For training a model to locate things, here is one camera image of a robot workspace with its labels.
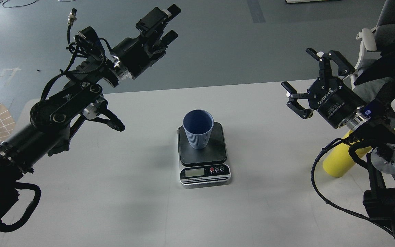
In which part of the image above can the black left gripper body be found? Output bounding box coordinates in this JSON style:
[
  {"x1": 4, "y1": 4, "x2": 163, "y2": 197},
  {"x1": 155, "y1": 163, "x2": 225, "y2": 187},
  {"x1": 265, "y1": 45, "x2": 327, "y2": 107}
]
[{"x1": 111, "y1": 37, "x2": 167, "y2": 79}]

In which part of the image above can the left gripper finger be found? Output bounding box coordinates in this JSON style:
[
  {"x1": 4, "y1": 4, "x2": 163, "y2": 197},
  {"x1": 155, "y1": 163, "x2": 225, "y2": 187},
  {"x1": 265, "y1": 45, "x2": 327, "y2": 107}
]
[
  {"x1": 149, "y1": 30, "x2": 178, "y2": 54},
  {"x1": 136, "y1": 4, "x2": 181, "y2": 39}
]

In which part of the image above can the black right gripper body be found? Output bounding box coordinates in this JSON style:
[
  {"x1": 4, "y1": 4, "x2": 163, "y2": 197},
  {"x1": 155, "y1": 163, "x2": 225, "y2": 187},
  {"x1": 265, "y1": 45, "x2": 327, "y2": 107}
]
[{"x1": 308, "y1": 77, "x2": 366, "y2": 129}]

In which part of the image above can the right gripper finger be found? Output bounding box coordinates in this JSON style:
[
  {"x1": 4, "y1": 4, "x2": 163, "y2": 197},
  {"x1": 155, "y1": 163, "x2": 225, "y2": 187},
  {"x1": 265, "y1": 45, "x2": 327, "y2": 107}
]
[
  {"x1": 306, "y1": 48, "x2": 356, "y2": 86},
  {"x1": 281, "y1": 81, "x2": 320, "y2": 119}
]

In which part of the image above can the yellow seasoning squeeze bottle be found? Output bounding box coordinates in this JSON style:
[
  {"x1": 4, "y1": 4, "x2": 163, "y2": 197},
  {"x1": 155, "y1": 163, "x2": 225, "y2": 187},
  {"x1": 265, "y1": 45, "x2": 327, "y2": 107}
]
[{"x1": 323, "y1": 118, "x2": 395, "y2": 178}]

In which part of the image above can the blue ribbed cup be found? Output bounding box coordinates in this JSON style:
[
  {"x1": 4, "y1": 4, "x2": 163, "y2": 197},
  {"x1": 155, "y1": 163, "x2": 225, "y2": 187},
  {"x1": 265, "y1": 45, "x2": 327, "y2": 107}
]
[{"x1": 182, "y1": 109, "x2": 215, "y2": 150}]

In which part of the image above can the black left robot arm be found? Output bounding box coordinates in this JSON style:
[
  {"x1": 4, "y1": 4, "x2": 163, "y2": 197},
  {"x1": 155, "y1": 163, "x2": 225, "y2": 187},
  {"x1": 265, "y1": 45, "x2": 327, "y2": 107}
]
[{"x1": 0, "y1": 4, "x2": 181, "y2": 233}]

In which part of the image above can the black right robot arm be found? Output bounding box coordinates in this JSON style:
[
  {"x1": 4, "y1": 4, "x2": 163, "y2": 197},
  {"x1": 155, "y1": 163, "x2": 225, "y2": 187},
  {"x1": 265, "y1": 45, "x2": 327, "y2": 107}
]
[{"x1": 281, "y1": 48, "x2": 395, "y2": 239}]

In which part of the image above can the black digital kitchen scale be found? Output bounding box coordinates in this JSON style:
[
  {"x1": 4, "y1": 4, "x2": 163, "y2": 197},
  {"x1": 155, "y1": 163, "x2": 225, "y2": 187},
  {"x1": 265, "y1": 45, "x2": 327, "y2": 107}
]
[{"x1": 177, "y1": 122, "x2": 232, "y2": 188}]

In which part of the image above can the grey white office chair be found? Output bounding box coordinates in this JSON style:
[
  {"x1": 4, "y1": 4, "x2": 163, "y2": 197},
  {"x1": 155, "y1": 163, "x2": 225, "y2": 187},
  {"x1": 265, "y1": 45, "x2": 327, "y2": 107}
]
[{"x1": 343, "y1": 0, "x2": 395, "y2": 83}]

